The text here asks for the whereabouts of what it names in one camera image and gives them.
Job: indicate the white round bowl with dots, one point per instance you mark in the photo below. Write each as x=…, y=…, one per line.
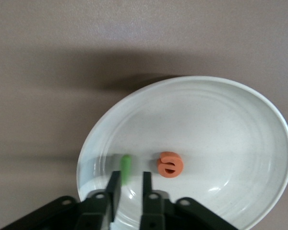
x=218, y=124

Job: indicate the brown table cover sheet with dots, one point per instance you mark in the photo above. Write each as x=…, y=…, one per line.
x=62, y=48

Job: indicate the green foam letter l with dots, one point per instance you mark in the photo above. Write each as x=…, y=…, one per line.
x=126, y=167

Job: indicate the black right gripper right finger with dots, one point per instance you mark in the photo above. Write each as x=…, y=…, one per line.
x=163, y=215

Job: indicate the orange foam letter e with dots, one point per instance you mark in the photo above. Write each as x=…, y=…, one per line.
x=175, y=165

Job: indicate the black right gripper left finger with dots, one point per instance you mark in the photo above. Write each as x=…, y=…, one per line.
x=91, y=215

